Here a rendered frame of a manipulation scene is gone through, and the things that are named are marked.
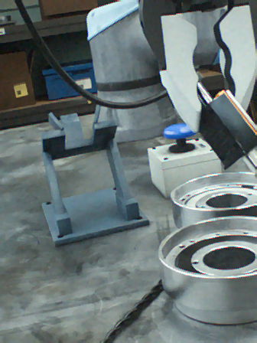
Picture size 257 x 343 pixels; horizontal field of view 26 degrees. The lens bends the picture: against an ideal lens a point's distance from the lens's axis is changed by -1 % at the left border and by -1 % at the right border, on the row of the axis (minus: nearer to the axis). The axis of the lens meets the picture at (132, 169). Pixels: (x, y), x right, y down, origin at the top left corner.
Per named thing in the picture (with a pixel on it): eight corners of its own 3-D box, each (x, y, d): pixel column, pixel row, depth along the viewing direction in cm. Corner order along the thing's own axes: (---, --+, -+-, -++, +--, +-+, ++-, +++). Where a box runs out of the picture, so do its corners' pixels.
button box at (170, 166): (223, 187, 66) (219, 147, 64) (166, 198, 65) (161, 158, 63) (202, 169, 73) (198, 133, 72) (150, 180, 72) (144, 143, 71)
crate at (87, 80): (114, 83, 430) (110, 55, 424) (121, 89, 394) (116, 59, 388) (47, 95, 425) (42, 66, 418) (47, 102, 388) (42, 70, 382)
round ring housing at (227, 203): (213, 203, 61) (209, 168, 60) (302, 216, 54) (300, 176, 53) (154, 241, 54) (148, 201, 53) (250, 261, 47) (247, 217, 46)
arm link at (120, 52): (101, 76, 105) (89, 2, 101) (172, 67, 102) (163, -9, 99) (88, 86, 93) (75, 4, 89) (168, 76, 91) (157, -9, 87)
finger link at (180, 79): (184, 129, 49) (181, 21, 47) (204, 133, 43) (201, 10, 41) (149, 130, 48) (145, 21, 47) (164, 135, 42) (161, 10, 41)
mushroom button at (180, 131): (204, 166, 66) (200, 125, 65) (172, 172, 66) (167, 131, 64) (194, 158, 70) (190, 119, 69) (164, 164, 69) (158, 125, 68)
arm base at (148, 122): (89, 131, 107) (81, 80, 104) (165, 117, 109) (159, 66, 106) (101, 148, 92) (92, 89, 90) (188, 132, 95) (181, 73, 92)
